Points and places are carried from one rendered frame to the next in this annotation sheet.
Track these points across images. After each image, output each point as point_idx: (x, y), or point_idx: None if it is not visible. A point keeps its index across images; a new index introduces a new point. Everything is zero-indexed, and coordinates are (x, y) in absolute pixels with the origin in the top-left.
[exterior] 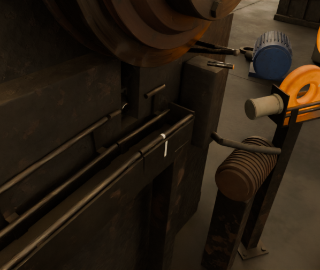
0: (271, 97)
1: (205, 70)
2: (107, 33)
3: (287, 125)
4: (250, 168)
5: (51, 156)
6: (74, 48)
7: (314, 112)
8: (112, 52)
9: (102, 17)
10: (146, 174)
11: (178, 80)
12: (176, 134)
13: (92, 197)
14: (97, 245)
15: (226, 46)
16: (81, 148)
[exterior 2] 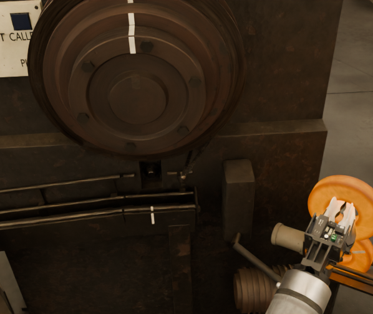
0: (297, 233)
1: (224, 176)
2: (73, 136)
3: None
4: (252, 286)
5: (69, 182)
6: None
7: (357, 281)
8: (80, 145)
9: (68, 128)
10: (130, 227)
11: (220, 172)
12: (166, 213)
13: (73, 218)
14: (121, 260)
15: (316, 160)
16: (99, 186)
